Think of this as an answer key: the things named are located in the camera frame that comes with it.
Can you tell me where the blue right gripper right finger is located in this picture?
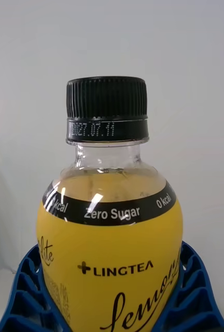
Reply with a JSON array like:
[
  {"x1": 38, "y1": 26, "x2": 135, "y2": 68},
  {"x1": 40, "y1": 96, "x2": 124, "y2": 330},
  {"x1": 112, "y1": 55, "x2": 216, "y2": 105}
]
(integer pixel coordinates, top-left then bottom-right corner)
[{"x1": 151, "y1": 241, "x2": 224, "y2": 332}]

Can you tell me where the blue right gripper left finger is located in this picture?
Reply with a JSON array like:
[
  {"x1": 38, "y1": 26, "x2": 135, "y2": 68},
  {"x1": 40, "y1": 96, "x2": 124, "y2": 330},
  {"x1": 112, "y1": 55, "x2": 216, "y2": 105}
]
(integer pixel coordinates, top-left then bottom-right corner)
[{"x1": 0, "y1": 244, "x2": 69, "y2": 332}]

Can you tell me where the yellow label plastic bottle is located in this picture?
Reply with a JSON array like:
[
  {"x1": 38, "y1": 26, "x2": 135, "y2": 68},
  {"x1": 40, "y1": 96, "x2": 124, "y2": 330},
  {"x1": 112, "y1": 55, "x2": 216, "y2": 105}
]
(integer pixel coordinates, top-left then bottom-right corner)
[{"x1": 36, "y1": 76, "x2": 184, "y2": 332}]

